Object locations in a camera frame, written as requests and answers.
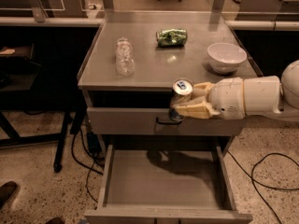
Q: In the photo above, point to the dark shoe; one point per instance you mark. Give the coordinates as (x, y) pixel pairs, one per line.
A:
(7, 191)

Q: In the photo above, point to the black power adapter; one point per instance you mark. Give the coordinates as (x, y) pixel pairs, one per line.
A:
(93, 143)

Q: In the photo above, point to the redbull can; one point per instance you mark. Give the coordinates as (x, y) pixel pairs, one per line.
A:
(182, 91)

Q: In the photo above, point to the grey drawer cabinet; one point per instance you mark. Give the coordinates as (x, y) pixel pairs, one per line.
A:
(156, 68)

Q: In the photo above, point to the black side table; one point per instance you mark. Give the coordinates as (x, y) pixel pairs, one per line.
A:
(41, 79)

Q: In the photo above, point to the closed top drawer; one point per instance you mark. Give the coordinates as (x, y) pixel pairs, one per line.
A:
(106, 120)

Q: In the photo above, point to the black drawer handle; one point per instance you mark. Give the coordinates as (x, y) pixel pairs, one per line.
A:
(168, 123)

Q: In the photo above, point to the white bowl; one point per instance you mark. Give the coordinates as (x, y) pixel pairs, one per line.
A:
(225, 58)

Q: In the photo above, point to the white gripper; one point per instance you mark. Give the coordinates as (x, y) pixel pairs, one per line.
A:
(227, 98)

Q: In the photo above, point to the crushed green soda can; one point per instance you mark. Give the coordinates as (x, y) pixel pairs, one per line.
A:
(171, 37)

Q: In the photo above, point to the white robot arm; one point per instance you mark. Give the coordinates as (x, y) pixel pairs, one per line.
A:
(273, 97)

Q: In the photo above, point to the open middle drawer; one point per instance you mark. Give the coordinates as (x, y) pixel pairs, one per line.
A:
(165, 187)

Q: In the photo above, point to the clear plastic bottle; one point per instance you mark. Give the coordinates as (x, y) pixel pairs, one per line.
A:
(125, 64)

